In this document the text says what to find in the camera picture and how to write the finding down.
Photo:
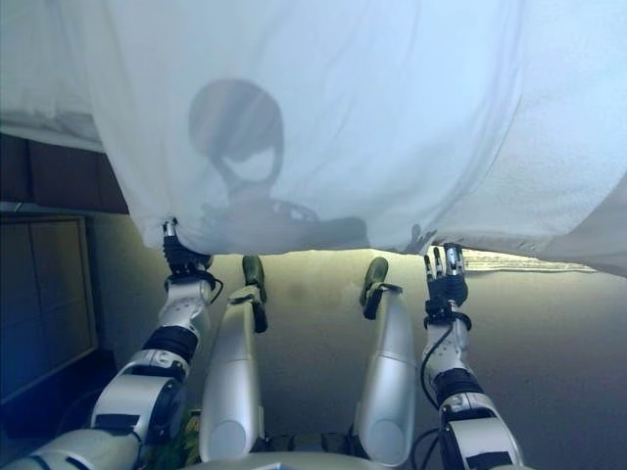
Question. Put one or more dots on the silver robot torso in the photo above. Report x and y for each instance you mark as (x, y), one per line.
(294, 462)

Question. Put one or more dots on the brown upholstered bed frame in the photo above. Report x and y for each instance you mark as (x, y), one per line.
(63, 176)

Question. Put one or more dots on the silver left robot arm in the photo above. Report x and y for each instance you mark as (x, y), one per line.
(147, 382)

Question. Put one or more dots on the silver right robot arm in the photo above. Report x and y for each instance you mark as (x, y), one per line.
(465, 391)

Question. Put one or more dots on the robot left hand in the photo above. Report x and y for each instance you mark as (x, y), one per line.
(183, 254)

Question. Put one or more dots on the white bed sheet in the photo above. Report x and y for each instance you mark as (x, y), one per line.
(44, 68)

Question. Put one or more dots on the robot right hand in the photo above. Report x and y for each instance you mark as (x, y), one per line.
(446, 284)

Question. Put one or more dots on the wooden nightstand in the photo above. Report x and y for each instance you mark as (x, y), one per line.
(44, 303)

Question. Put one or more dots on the silver left robot leg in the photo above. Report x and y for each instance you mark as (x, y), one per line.
(232, 372)

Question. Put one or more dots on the white duvet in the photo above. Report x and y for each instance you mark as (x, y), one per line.
(343, 122)

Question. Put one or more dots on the dark left robot foot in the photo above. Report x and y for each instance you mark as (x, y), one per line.
(253, 269)

